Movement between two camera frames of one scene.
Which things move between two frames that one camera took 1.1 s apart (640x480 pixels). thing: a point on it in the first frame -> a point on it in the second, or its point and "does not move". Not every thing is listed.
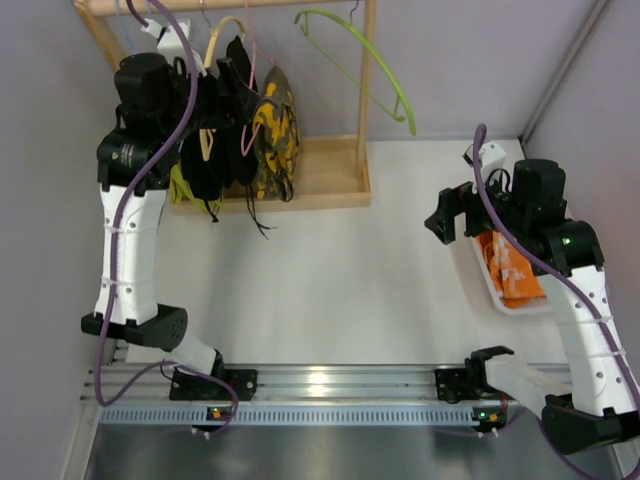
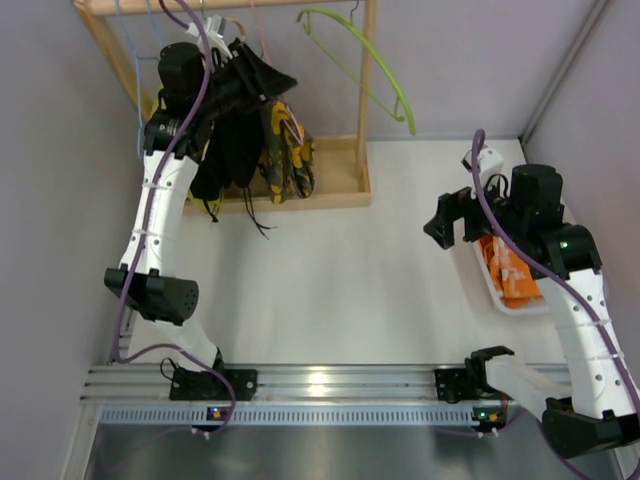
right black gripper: [463, 209] does not move
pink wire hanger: [254, 50] -> [300, 140]
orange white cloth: [512, 275] does not move
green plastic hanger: [400, 118] does not move
